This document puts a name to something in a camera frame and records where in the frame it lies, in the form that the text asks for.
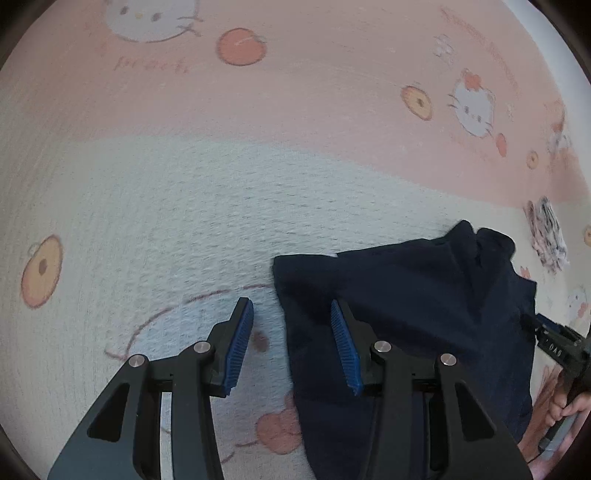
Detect person's right hand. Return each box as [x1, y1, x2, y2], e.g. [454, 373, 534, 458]
[546, 369, 591, 431]

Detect navy pants with white stripes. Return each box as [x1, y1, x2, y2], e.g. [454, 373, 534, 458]
[272, 220, 539, 480]

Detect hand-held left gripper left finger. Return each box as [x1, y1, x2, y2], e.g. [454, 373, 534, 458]
[46, 298, 256, 480]

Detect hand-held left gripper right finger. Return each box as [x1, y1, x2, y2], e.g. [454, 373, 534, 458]
[329, 299, 535, 480]

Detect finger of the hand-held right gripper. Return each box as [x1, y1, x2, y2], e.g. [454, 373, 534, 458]
[521, 313, 583, 368]

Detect small patterned cloth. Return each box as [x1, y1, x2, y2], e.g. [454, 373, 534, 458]
[525, 196, 570, 274]

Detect pink white cat print blanket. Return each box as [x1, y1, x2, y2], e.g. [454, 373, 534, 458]
[0, 0, 591, 480]

